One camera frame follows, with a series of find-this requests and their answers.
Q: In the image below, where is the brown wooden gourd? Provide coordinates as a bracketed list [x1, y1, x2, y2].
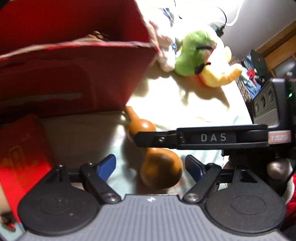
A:
[125, 106, 183, 190]

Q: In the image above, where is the person's right hand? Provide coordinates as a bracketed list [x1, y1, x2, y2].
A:
[223, 156, 295, 202]

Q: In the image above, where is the pile of colourful clothes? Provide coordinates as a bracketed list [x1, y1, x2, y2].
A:
[240, 49, 268, 100]

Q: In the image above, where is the red envelope packet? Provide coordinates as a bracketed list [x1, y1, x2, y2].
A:
[1, 114, 54, 223]

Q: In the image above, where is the green and yellow plush toy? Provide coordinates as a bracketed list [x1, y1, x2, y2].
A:
[174, 29, 243, 88]

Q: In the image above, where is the wooden cabinet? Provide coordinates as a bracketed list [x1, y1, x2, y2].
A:
[255, 20, 295, 77]

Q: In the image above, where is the red cardboard box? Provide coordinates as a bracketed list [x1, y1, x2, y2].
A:
[1, 1, 158, 120]

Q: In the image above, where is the brown pine cone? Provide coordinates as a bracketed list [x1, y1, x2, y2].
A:
[85, 31, 109, 42]

